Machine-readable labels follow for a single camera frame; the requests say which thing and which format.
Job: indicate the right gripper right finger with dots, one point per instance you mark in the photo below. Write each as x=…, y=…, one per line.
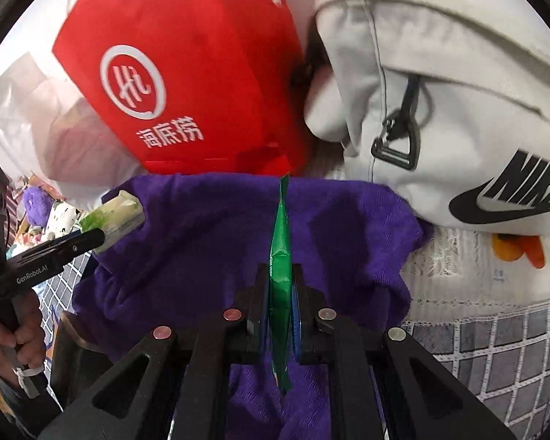
x=311, y=346

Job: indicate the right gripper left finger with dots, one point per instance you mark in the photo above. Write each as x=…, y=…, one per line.
x=250, y=337

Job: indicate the green tissue packet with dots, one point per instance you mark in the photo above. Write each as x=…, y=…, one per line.
x=280, y=291

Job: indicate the green white tissue pack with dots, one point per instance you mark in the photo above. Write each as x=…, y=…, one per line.
x=116, y=218

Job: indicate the left hand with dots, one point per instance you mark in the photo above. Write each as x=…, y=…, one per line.
x=29, y=336

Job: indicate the purple plush toy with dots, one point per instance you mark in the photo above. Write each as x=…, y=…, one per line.
x=38, y=205

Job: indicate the purple towel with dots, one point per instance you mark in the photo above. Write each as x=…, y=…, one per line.
x=205, y=236

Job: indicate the white Miniso plastic bag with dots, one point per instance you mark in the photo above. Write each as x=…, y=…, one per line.
x=59, y=138

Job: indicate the grey checked bed sheet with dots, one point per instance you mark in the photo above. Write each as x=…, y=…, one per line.
x=487, y=320

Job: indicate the red paper shopping bag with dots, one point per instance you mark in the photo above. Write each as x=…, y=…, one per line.
x=192, y=86

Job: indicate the beige Nike bag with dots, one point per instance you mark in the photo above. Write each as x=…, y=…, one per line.
x=442, y=101

